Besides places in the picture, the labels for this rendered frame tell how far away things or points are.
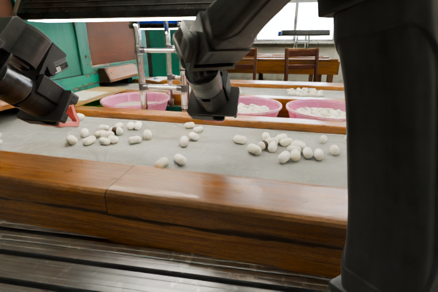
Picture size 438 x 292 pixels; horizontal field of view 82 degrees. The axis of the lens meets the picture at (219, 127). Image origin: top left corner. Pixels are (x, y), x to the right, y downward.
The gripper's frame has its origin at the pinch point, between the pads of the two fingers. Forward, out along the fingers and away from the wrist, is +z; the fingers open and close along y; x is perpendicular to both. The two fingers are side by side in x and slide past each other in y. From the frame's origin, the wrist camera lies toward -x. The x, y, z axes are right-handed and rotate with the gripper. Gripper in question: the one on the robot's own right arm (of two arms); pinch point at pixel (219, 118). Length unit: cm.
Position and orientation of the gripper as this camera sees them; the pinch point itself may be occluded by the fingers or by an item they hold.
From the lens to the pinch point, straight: 59.4
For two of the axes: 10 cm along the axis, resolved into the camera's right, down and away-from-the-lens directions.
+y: -9.8, -0.6, 2.0
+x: -1.3, 9.2, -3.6
